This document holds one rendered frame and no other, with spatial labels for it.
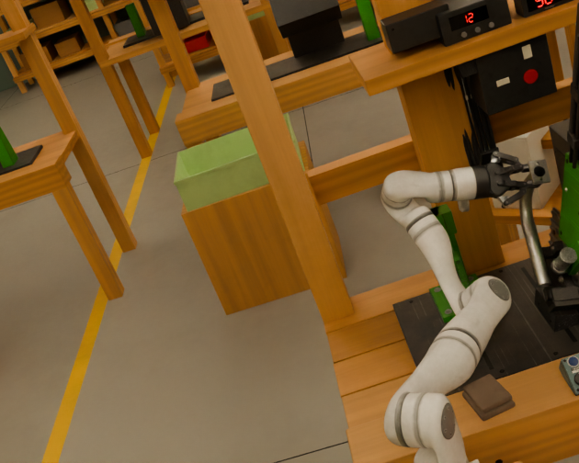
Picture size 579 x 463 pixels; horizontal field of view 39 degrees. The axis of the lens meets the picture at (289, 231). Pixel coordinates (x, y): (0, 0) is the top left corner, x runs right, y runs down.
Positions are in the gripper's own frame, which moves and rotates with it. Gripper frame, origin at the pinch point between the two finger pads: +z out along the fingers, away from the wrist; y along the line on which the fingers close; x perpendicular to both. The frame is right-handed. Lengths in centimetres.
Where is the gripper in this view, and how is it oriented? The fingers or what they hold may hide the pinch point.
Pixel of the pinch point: (532, 175)
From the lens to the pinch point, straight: 193.6
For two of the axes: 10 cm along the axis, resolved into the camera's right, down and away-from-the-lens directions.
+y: -1.3, -9.5, 3.0
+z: 9.9, -1.2, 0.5
